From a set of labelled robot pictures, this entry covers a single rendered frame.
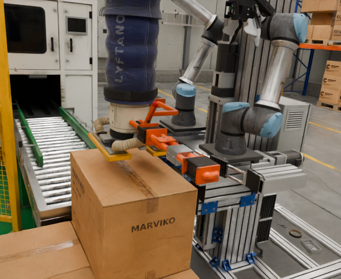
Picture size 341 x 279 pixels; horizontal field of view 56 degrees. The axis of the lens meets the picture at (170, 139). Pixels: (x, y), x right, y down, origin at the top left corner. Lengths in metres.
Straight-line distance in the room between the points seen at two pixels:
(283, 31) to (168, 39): 10.14
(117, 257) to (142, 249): 0.11
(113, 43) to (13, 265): 1.04
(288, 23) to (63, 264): 1.41
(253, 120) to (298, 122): 0.55
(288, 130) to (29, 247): 1.45
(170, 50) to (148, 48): 10.29
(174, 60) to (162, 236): 10.52
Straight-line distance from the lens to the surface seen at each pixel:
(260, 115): 1.42
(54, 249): 1.69
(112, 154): 1.30
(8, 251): 1.74
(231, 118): 1.47
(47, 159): 2.78
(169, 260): 1.47
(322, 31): 9.93
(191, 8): 1.88
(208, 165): 0.89
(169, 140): 1.10
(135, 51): 1.29
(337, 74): 9.50
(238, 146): 1.50
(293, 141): 1.96
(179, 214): 1.36
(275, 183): 1.57
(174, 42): 11.64
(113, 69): 1.33
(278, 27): 1.51
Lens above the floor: 1.53
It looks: 18 degrees down
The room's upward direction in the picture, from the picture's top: 4 degrees clockwise
